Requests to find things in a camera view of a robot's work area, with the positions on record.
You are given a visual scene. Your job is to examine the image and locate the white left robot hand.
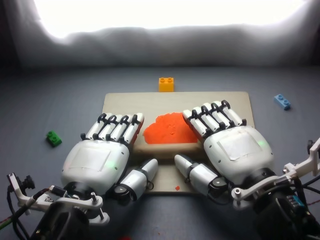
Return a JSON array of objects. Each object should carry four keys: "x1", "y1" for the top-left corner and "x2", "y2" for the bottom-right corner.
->
[{"x1": 61, "y1": 112, "x2": 160, "y2": 203}]

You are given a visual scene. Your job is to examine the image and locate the grey table cloth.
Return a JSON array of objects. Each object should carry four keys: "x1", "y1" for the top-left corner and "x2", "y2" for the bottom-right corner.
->
[{"x1": 0, "y1": 66, "x2": 320, "y2": 240}]

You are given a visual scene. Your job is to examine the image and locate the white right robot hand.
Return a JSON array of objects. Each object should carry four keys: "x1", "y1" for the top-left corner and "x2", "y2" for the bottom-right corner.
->
[{"x1": 174, "y1": 99, "x2": 276, "y2": 198}]

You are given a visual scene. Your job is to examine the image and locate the yellow toy brick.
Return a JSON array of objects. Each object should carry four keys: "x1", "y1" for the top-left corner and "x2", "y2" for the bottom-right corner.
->
[{"x1": 158, "y1": 76, "x2": 175, "y2": 93}]

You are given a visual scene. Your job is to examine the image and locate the light wooden board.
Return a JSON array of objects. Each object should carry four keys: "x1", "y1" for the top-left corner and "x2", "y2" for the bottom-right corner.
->
[{"x1": 102, "y1": 91, "x2": 255, "y2": 195}]

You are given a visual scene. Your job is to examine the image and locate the thin green cable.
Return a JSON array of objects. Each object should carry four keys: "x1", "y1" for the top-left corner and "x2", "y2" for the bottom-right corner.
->
[{"x1": 0, "y1": 214, "x2": 16, "y2": 230}]

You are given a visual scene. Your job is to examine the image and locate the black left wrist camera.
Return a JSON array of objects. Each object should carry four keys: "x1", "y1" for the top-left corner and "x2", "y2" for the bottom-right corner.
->
[{"x1": 6, "y1": 172, "x2": 36, "y2": 198}]

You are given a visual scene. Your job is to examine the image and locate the white backdrop sheet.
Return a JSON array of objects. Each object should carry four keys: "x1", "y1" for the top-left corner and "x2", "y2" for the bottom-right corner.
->
[{"x1": 0, "y1": 0, "x2": 320, "y2": 68}]

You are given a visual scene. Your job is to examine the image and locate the blue flat toy brick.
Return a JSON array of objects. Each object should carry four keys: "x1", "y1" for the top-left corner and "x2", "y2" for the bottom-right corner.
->
[{"x1": 273, "y1": 93, "x2": 292, "y2": 111}]

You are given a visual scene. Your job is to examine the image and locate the green toy brick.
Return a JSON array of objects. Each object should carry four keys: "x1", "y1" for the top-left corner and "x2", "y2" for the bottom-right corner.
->
[{"x1": 46, "y1": 130, "x2": 63, "y2": 147}]

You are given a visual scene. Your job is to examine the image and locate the orange play dough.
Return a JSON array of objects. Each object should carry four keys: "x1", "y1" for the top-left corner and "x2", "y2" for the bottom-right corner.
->
[{"x1": 142, "y1": 112, "x2": 198, "y2": 145}]

